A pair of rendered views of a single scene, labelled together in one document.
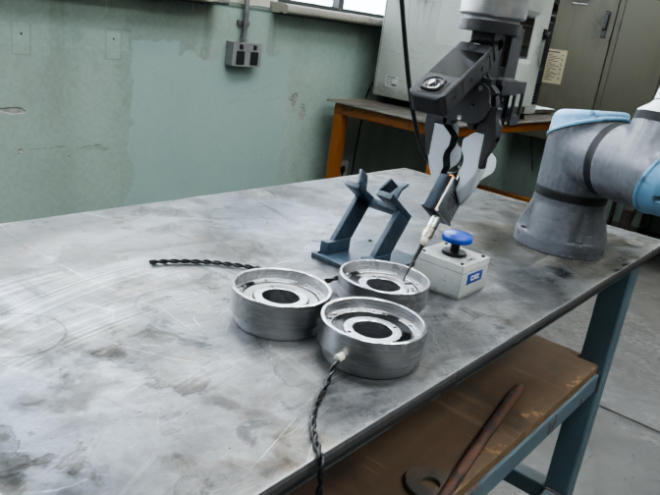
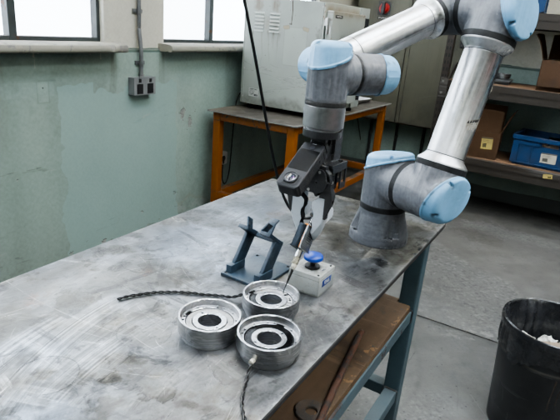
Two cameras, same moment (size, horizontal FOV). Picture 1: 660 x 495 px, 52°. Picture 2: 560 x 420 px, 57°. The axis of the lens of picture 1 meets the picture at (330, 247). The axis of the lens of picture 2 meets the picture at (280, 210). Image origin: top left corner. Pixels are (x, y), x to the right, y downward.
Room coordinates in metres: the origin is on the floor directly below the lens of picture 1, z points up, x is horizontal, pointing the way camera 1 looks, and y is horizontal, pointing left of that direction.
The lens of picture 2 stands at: (-0.11, 0.05, 1.31)
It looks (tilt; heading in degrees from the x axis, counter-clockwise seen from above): 20 degrees down; 352
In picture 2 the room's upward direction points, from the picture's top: 5 degrees clockwise
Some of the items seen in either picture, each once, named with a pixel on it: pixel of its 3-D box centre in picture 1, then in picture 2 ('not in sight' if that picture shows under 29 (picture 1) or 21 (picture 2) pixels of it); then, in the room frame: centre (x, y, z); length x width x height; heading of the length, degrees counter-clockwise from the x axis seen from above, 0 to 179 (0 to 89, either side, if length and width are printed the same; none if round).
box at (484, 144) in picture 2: not in sight; (479, 129); (3.76, -2.01, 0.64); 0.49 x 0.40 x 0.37; 58
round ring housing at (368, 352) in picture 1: (370, 337); (268, 342); (0.60, -0.05, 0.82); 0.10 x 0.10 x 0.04
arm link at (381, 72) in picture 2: not in sight; (362, 73); (0.88, -0.23, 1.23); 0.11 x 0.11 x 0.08; 29
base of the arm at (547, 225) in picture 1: (565, 216); (380, 219); (1.10, -0.38, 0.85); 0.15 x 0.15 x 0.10
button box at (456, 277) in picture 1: (453, 267); (312, 274); (0.83, -0.16, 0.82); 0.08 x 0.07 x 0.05; 143
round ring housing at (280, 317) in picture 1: (280, 303); (209, 324); (0.65, 0.04, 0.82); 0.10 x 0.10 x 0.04
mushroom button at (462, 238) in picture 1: (454, 249); (312, 264); (0.83, -0.16, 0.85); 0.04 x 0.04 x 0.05
